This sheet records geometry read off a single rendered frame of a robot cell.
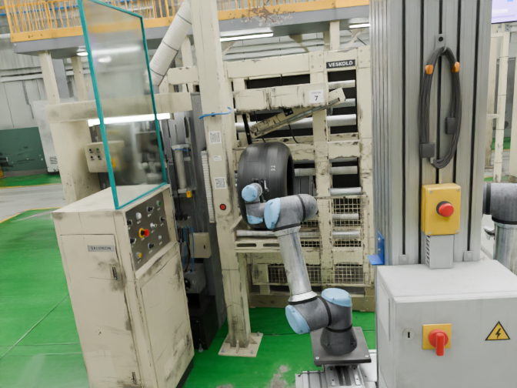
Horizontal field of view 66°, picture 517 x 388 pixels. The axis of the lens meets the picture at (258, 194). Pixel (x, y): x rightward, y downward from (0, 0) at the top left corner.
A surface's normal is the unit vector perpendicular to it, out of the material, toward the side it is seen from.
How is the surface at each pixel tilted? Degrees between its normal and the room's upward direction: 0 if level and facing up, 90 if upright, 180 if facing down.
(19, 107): 90
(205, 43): 90
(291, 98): 90
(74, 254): 90
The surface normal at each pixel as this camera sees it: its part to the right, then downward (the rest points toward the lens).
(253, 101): -0.21, 0.25
